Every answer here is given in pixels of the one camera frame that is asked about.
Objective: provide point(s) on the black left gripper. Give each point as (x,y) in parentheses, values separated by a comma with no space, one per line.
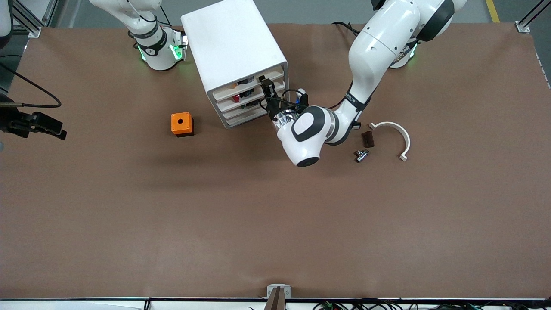
(273,109)

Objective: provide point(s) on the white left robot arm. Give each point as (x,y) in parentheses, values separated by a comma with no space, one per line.
(379,47)

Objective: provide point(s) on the white table edge rail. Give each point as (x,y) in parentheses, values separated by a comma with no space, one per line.
(86,305)

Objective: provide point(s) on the white plastic drawer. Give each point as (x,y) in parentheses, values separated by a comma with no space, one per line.
(226,104)
(230,113)
(247,117)
(224,93)

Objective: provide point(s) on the orange button box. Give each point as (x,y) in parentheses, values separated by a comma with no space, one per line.
(175,125)

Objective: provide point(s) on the silver metal fitting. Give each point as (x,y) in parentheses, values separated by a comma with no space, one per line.
(361,156)

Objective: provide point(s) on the orange push button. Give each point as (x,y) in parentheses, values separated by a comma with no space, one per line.
(234,86)

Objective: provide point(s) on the white drawer cabinet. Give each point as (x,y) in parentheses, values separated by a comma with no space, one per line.
(228,38)

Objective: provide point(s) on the black green switch component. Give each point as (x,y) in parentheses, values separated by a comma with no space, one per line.
(252,104)

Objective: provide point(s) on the brown terminal block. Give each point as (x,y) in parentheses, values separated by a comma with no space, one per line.
(368,140)

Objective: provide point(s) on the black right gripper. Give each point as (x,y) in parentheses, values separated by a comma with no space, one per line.
(12,123)

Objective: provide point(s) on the brown table mat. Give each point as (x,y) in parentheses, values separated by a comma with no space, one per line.
(258,215)

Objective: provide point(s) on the aluminium frame profile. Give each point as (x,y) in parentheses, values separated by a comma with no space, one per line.
(521,26)
(32,31)

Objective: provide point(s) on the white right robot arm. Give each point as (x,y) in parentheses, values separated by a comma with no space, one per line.
(159,58)

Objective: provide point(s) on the white curved plastic bracket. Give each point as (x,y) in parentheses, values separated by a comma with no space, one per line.
(407,140)

